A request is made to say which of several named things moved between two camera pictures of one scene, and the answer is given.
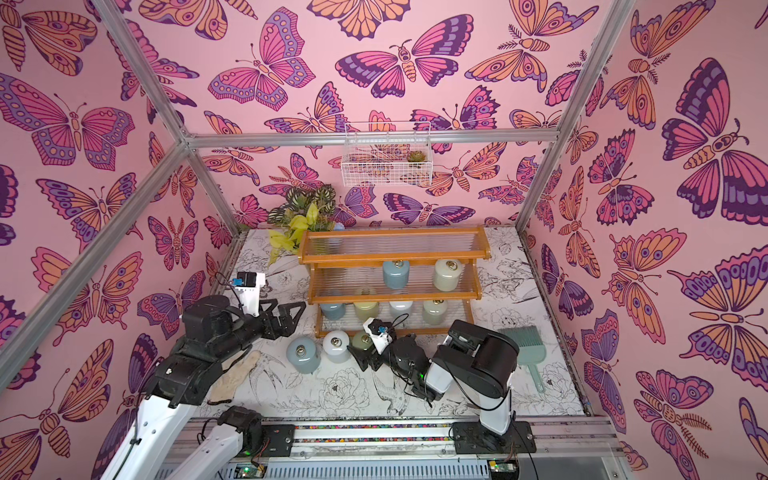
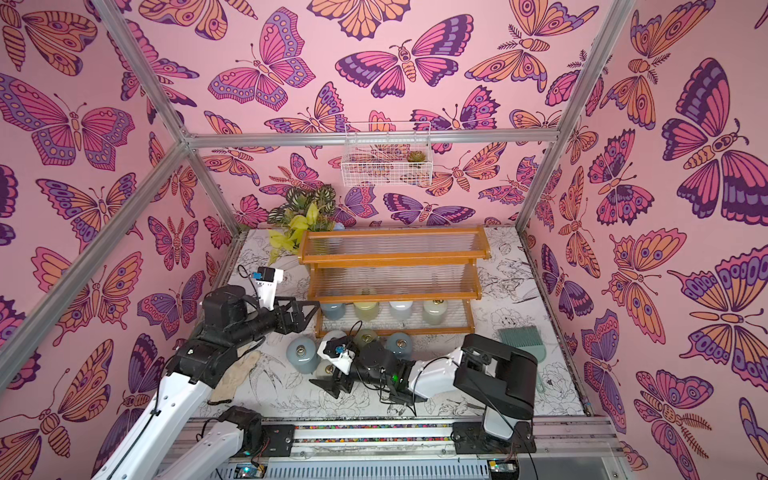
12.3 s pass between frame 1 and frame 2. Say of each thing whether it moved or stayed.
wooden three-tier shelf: stayed
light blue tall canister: stayed
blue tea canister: moved
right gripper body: moved
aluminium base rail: stayed
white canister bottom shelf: stayed
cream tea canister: moved
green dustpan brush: stayed
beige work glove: stayed
